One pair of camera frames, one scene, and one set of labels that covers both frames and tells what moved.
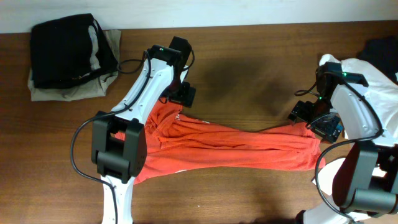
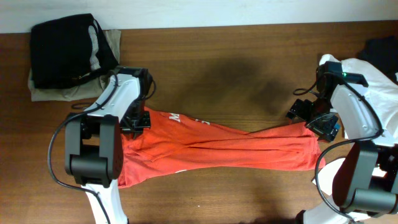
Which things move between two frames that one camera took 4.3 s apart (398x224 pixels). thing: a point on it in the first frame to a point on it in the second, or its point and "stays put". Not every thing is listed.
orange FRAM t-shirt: (177, 142) stays put
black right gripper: (301, 112) stays put
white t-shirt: (382, 93) stays put
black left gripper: (185, 94) to (135, 121)
